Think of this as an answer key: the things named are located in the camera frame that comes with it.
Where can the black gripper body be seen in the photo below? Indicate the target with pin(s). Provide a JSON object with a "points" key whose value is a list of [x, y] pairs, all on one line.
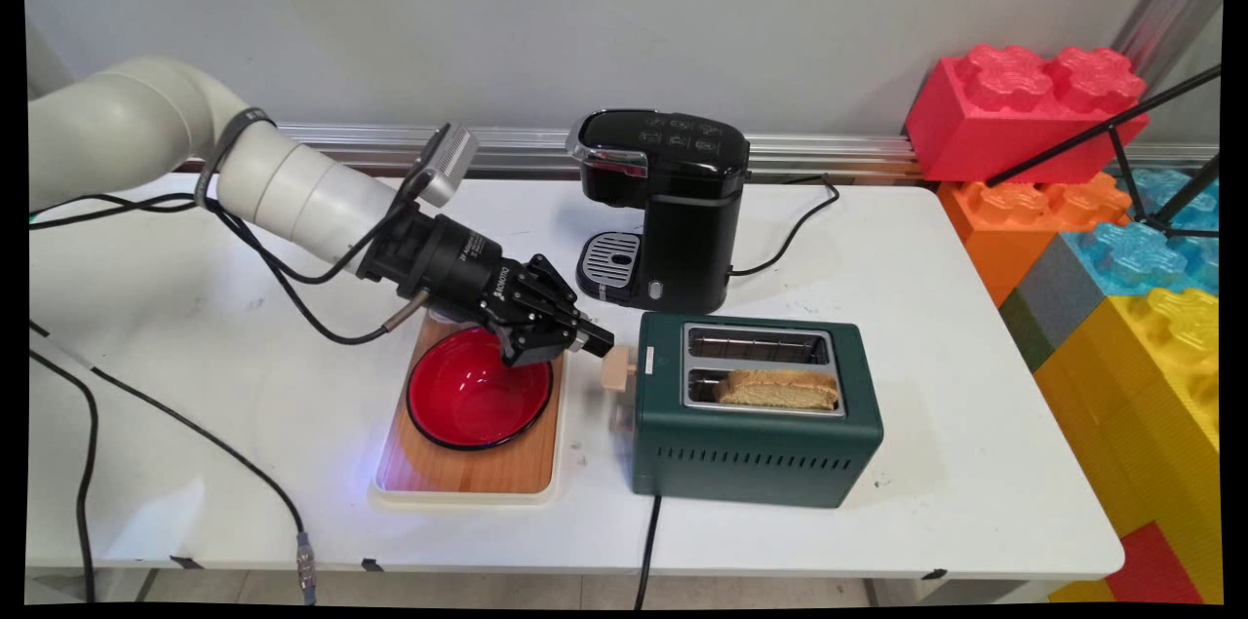
{"points": [[453, 263]]}

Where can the aluminium rail behind table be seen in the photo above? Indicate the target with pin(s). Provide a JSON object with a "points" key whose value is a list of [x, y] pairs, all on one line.
{"points": [[829, 151]]}

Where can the red glass bowl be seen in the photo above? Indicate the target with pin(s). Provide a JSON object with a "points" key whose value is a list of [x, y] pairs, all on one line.
{"points": [[478, 400]]}

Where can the black coffee machine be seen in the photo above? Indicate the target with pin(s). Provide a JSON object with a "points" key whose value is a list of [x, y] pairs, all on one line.
{"points": [[682, 210]]}

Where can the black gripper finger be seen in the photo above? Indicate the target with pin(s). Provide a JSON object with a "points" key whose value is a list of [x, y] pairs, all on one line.
{"points": [[551, 292], [546, 341]]}

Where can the toast bread slice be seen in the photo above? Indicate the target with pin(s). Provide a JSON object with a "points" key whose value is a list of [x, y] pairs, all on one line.
{"points": [[780, 390]]}

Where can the wooden toaster lever knob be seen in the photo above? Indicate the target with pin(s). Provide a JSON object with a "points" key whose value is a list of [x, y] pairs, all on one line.
{"points": [[616, 370]]}

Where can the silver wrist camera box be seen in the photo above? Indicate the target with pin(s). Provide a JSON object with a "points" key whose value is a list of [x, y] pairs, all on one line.
{"points": [[448, 161]]}

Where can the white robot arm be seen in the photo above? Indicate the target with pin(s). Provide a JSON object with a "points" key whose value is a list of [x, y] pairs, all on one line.
{"points": [[146, 122]]}

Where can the black tripod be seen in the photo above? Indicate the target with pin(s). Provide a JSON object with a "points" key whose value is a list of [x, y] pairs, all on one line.
{"points": [[1121, 124]]}

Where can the big red building block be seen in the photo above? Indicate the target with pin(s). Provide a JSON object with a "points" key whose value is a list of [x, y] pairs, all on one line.
{"points": [[1004, 127]]}

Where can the big orange building block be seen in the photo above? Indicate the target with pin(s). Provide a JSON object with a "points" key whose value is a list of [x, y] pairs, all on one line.
{"points": [[1004, 229]]}

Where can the green two-slot toaster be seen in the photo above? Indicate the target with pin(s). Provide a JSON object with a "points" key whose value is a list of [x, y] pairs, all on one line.
{"points": [[751, 453]]}

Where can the big blue building block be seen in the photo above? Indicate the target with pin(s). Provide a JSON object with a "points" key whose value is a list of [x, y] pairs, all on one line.
{"points": [[1131, 253]]}

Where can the aluminium upright profile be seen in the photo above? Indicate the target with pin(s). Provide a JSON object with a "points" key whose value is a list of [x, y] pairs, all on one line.
{"points": [[1175, 5]]}

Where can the big yellow building block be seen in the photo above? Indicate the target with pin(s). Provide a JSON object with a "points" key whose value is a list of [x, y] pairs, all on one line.
{"points": [[1141, 405]]}

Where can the wooden tray with white rim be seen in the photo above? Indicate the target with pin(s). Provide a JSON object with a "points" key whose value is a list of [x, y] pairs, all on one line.
{"points": [[487, 473]]}

